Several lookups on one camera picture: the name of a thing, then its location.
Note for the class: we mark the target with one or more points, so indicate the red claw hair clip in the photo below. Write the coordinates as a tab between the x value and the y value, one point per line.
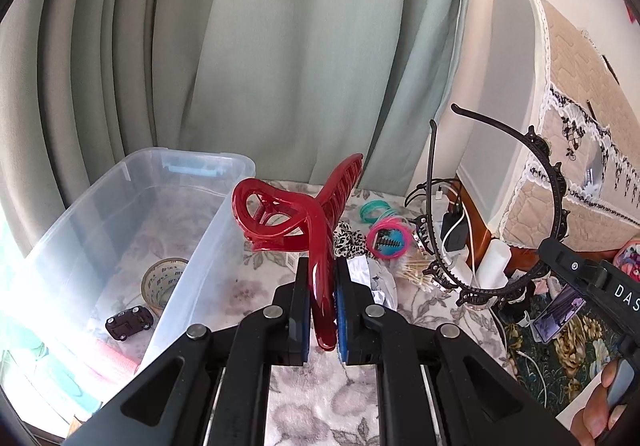
320	251

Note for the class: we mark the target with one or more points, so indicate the pink printed cloth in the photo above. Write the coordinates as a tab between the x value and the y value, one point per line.
630	261

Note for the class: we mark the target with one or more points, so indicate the black cloth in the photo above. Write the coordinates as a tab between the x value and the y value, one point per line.
515	313

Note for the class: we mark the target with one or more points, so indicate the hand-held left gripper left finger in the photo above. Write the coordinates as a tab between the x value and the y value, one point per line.
300	326

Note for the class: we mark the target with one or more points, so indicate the grey green curtain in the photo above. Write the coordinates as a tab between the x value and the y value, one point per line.
275	51

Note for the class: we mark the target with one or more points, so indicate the clear plastic container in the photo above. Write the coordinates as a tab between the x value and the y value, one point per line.
210	246

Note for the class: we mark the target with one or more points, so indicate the leopard print scrunchie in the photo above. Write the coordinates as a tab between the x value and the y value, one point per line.
347	241

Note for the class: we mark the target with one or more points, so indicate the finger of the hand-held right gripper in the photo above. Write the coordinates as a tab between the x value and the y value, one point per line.
570	261

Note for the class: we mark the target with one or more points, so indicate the black toy car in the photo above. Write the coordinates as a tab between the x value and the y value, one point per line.
129	322

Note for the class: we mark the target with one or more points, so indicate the cotton swab pack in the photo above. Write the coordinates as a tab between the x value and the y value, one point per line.
417	271

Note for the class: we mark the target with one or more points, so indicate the floral blanket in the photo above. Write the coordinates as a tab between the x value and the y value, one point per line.
325	401

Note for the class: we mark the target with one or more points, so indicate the brown wooden bed frame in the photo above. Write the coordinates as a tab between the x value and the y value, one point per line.
480	213

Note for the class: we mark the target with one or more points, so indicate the black charger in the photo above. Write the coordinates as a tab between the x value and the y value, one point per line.
455	231

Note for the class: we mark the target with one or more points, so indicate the small black hair clip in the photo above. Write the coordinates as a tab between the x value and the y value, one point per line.
387	242

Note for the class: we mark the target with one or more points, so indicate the white paper sheet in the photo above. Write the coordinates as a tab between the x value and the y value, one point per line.
582	393

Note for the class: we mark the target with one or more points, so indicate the white plug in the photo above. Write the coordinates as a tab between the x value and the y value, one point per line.
440	193

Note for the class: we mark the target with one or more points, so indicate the black flower headband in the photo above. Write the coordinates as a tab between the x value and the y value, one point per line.
561	186

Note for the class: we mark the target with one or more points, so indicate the person's right hand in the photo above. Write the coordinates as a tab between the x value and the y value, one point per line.
592	413

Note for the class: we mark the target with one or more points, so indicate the pink hair clip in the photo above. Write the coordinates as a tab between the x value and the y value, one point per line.
117	361

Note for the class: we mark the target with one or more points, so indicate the white power strip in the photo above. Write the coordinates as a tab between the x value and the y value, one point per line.
456	256

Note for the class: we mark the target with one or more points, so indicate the turquoise plastic tub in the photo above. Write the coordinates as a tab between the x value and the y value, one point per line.
77	393

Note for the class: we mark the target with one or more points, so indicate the smartphone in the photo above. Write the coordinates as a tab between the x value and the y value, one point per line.
555	313

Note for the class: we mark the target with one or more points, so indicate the white cylinder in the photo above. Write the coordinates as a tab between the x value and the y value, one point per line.
492	266

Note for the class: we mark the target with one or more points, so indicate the white charger adapter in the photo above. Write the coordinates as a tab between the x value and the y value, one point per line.
462	271

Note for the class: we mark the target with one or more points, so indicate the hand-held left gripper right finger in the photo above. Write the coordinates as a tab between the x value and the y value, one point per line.
342	321

